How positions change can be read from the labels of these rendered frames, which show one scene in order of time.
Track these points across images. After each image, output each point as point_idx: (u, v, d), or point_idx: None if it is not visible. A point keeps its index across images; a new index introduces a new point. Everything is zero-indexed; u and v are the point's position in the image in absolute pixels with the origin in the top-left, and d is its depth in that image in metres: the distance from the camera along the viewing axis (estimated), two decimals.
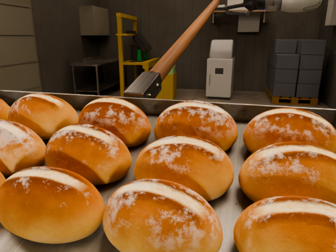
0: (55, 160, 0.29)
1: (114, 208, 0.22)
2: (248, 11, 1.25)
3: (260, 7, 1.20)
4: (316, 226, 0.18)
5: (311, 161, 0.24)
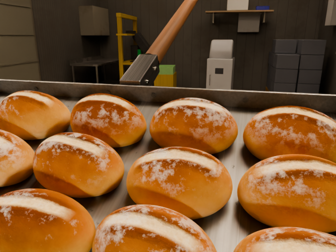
0: (43, 174, 0.28)
1: (102, 243, 0.20)
2: None
3: None
4: None
5: (316, 181, 0.22)
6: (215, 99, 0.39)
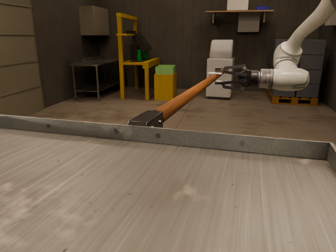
0: None
1: None
2: (243, 87, 1.37)
3: (253, 84, 1.33)
4: None
5: None
6: (214, 142, 0.42)
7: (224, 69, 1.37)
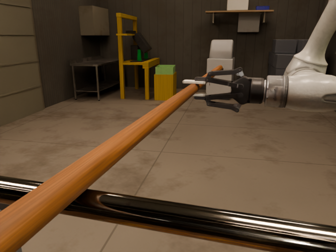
0: None
1: None
2: (239, 104, 0.86)
3: (255, 100, 0.82)
4: None
5: None
6: None
7: (209, 75, 0.86)
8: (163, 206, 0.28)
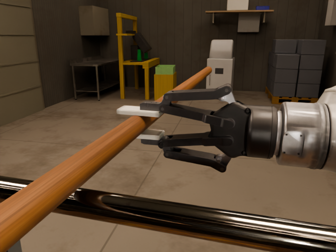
0: None
1: None
2: (226, 156, 0.44)
3: (259, 154, 0.40)
4: None
5: None
6: None
7: (167, 101, 0.43)
8: (163, 206, 0.28)
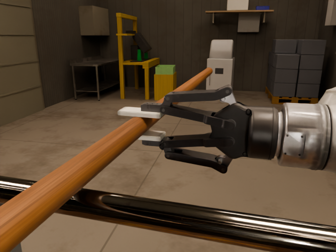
0: None
1: None
2: (227, 157, 0.44)
3: (260, 155, 0.40)
4: None
5: None
6: None
7: (168, 102, 0.43)
8: (163, 206, 0.28)
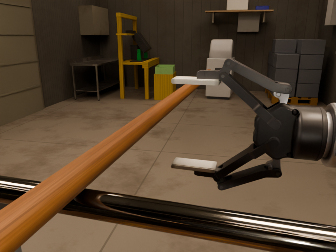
0: None
1: None
2: (274, 161, 0.43)
3: (307, 156, 0.39)
4: None
5: None
6: None
7: (228, 68, 0.41)
8: (163, 206, 0.28)
